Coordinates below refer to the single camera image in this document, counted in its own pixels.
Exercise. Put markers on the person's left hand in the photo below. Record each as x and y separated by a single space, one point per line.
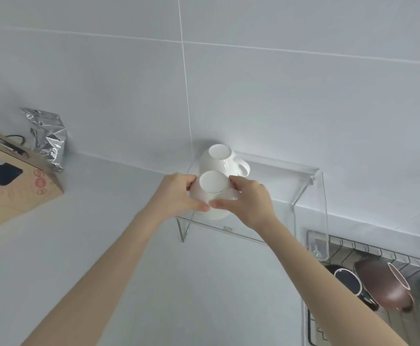
170 198

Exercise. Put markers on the person's left forearm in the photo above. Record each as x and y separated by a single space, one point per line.
98 281

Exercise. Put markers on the silver foil bag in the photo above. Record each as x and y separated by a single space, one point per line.
49 136

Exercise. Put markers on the white ceramic cup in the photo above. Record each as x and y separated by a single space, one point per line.
212 183
219 158

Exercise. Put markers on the person's right forearm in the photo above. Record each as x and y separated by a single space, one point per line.
321 284

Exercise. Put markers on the person's left thumb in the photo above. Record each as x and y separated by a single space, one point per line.
197 206

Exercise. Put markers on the clear acrylic shelf riser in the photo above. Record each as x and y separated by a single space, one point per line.
285 183

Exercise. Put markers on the dark mug with white rim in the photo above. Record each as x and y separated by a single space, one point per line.
350 284

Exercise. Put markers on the person's right hand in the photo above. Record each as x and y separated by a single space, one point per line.
255 205

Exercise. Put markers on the brown cardboard box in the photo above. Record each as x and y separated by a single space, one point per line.
11 183

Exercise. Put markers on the brown ceramic bowl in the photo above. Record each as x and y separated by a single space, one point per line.
379 284

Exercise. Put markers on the person's right thumb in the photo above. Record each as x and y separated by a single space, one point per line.
224 204

